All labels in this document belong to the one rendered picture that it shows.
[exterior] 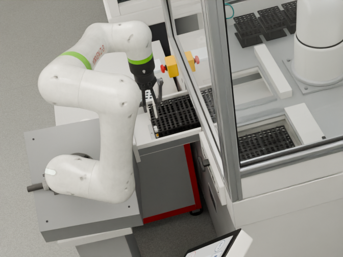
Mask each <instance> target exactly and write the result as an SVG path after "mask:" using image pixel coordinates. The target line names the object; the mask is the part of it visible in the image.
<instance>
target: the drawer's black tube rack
mask: <svg viewBox="0 0 343 257"><path fill-rule="evenodd" d="M183 97H184V98H183ZM178 98H180V99H178ZM187 98H189V99H187ZM174 99H176V100H174ZM183 99H185V100H183ZM169 100H171V101H169ZM179 100H181V101H179ZM165 101H166V102H165ZM175 101H177V102H175ZM170 102H171V104H170ZM158 106H159V109H158V110H156V111H157V116H158V118H156V117H155V113H154V108H153V104H151V107H152V110H153V113H154V118H155V120H156V124H157V127H158V131H159V133H158V134H159V137H158V138H162V137H165V136H169V135H173V134H177V133H180V132H184V131H188V130H192V129H196V128H199V127H201V125H200V122H199V119H198V117H197V114H196V112H195V109H194V107H193V104H192V101H191V99H190V96H189V94H186V95H183V96H179V97H175V98H171V99H167V100H164V101H162V104H161V102H159V103H158ZM155 138H156V139H158V138H157V137H156V134H155Z"/></svg>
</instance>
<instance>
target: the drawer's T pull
mask: <svg viewBox="0 0 343 257"><path fill-rule="evenodd" d="M198 162H199V164H200V167H201V170H202V172H205V168H204V167H207V166H210V163H209V160H208V159H205V160H202V159H201V157H198Z"/></svg>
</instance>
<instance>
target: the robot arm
mask: <svg viewBox="0 0 343 257"><path fill-rule="evenodd" d="M107 53H126V55H127V59H128V64H129V68H130V72H131V73H132V74H133V75H134V80H133V79H132V78H131V77H129V76H127V75H124V74H118V73H108V72H101V71H95V70H94V69H95V67H96V65H97V63H98V61H99V60H100V58H101V57H102V56H103V55H104V54H107ZM154 69H155V62H154V57H153V52H152V32H151V30H150V28H149V27H148V25H147V24H145V23H144V22H142V21H139V20H132V21H126V22H118V23H94V24H91V25H90V26H89V27H88V28H87V29H86V30H85V32H84V34H83V36H82V38H81V39H80V40H79V41H78V42H77V43H76V44H75V45H74V46H73V47H72V48H70V49H68V50H67V51H65V52H64V53H62V54H61V55H59V56H58V57H57V58H55V59H54V60H53V61H52V62H50V63H49V64H48V66H47V67H46V68H44V69H43V71H42V72H41V74H40V76H39V79H38V89H39V92H40V94H41V96H42V97H43V98H44V100H46V101H47V102H48V103H50V104H52V105H55V106H62V107H72V108H81V109H85V110H89V111H93V112H96V113H97V114H98V116H99V121H100V132H101V153H100V160H99V161H98V160H94V159H93V158H92V157H90V156H89V155H87V154H84V153H72V154H70V155H59V156H56V157H54V158H53V159H52V160H51V161H50V162H49V163H48V165H47V167H46V169H45V174H43V177H45V179H44V180H43V181H42V183H39V184H35V185H31V186H27V191H28V192H32V191H36V190H40V189H44V190H47V191H48V190H50V191H52V192H54V195H58V194H65V195H72V196H77V197H83V198H88V199H92V200H97V201H102V202H107V203H112V204H119V203H123V202H125V201H127V200H128V199H129V198H130V197H131V196H132V194H133V192H134V190H135V177H134V170H133V136H134V128H135V122H136V117H137V113H138V109H139V107H143V109H144V112H145V113H148V117H149V120H151V117H150V112H149V107H148V103H147V102H146V100H145V91H146V90H150V92H151V94H152V97H153V101H152V103H153V108H154V113H155V117H156V118H158V116H157V111H156V110H158V109H159V107H158V103H159V102H162V86H163V83H164V82H163V79H162V78H159V79H157V78H156V77H155V75H154ZM156 82H157V84H158V98H156V96H155V92H154V90H153V87H154V85H155V83H156ZM140 91H141V92H140ZM141 98H142V102H140V101H141Z"/></svg>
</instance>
